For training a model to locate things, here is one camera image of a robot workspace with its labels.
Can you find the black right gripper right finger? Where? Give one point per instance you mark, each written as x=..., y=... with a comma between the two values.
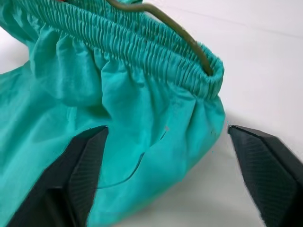
x=272, y=179

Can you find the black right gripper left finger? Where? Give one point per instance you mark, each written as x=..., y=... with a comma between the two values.
x=61, y=189

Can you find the teal elastic-waist cloth shorts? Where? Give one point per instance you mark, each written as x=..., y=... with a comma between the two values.
x=94, y=94

